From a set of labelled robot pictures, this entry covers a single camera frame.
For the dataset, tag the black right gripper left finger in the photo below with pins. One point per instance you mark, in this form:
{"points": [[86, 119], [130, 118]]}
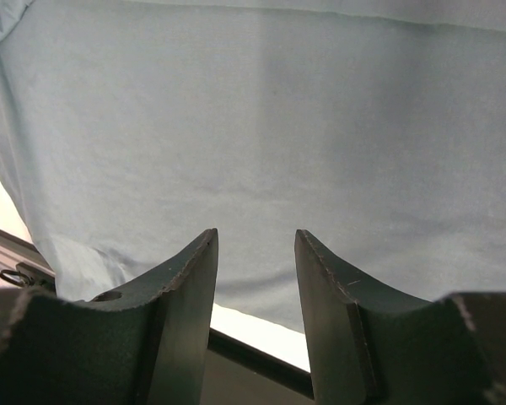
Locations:
{"points": [[144, 342]]}

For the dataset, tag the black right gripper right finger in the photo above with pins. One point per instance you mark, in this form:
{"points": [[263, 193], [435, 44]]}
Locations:
{"points": [[369, 343]]}

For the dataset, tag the grey polo shirt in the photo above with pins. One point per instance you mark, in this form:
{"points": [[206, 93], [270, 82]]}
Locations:
{"points": [[128, 127]]}

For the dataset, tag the black mounting base plate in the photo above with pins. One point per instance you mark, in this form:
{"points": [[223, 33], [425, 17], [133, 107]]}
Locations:
{"points": [[237, 373]]}

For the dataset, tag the aluminium frame rail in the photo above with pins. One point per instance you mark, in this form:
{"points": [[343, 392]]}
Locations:
{"points": [[21, 265]]}

